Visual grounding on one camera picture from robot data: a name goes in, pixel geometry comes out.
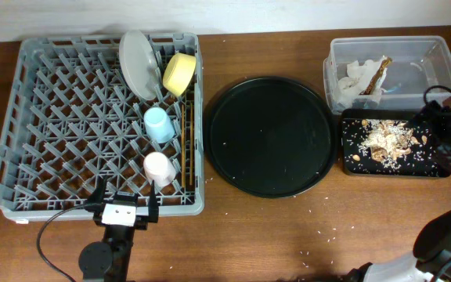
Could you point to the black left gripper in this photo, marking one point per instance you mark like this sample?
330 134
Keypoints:
142 222

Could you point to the light blue cup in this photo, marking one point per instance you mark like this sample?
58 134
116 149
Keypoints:
158 125

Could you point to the pink cup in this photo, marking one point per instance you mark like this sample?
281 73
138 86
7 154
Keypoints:
159 169

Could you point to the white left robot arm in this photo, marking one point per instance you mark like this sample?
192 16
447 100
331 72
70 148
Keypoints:
108 259

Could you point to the crumpled white paper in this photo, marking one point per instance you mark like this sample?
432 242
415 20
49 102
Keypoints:
358 77

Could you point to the rectangular black tray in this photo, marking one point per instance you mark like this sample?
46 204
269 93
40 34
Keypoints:
425 168

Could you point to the grey dishwasher rack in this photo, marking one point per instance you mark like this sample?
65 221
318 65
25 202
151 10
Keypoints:
71 117

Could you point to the round black tray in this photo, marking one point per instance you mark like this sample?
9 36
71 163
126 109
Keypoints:
271 137

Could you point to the clear plastic bin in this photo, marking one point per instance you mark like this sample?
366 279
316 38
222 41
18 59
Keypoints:
418 62

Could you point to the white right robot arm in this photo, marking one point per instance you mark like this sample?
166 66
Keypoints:
430 259

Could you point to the yellow bowl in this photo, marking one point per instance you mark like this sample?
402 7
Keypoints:
178 73

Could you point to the food scraps pile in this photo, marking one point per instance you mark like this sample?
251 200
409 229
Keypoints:
388 142

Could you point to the pale green plate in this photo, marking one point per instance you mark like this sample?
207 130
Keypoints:
139 64

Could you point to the brown snack wrapper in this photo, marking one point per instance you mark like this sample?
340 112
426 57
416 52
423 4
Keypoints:
369 89

